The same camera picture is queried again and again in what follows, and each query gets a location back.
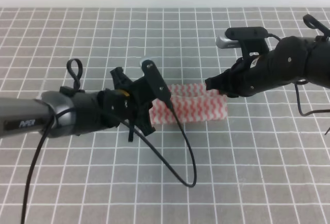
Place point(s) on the grey grid tablecloth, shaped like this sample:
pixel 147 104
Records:
pixel 263 164

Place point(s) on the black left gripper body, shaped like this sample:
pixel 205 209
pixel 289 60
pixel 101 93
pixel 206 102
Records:
pixel 107 108

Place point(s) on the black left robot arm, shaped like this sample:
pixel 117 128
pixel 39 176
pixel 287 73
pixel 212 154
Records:
pixel 20 116

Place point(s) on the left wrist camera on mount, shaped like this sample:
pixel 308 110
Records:
pixel 155 80

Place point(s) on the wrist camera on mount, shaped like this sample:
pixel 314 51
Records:
pixel 155 80
pixel 248 39

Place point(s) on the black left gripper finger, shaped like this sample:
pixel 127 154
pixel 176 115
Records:
pixel 143 123
pixel 120 80

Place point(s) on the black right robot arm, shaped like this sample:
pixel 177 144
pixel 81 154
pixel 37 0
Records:
pixel 298 58

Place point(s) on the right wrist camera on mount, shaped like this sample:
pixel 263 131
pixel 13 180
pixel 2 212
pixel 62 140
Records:
pixel 248 39

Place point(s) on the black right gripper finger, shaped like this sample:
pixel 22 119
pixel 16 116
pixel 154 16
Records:
pixel 228 94
pixel 219 82

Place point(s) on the pink white wavy striped towel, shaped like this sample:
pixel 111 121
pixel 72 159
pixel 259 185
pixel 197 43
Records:
pixel 192 103

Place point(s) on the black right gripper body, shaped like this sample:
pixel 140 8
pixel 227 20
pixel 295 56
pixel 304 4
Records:
pixel 247 80

